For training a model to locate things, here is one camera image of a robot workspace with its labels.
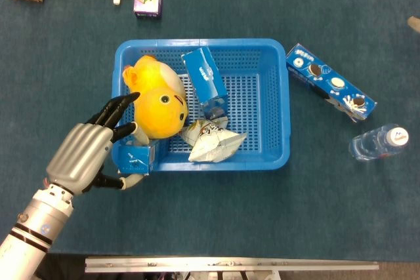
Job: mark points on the blue plastic perforated basket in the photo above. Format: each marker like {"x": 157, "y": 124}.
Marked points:
{"x": 229, "y": 43}

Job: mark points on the blue Oreo box with barcode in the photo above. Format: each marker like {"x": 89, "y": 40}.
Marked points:
{"x": 134, "y": 160}

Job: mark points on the blue Oreo box pink stripe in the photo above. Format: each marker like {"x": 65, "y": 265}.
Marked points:
{"x": 205, "y": 75}

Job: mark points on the aluminium profile rail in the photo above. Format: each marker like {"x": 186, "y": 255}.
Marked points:
{"x": 229, "y": 264}

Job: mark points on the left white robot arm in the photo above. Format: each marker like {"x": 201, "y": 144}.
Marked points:
{"x": 36, "y": 224}

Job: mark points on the long blue Oreo box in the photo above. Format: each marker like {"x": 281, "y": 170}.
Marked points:
{"x": 328, "y": 80}

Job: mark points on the yellow plush duck toy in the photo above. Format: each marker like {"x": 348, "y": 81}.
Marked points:
{"x": 157, "y": 109}

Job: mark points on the clear plastic water bottle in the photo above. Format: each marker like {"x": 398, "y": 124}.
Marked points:
{"x": 374, "y": 144}

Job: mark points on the crumpled white snack bag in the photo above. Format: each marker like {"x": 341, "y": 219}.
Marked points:
{"x": 213, "y": 147}

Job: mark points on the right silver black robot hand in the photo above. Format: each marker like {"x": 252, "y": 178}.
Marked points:
{"x": 415, "y": 24}

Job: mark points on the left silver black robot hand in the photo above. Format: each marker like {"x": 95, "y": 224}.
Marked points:
{"x": 78, "y": 155}

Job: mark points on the black robot base cover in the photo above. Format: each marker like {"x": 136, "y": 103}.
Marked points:
{"x": 69, "y": 268}

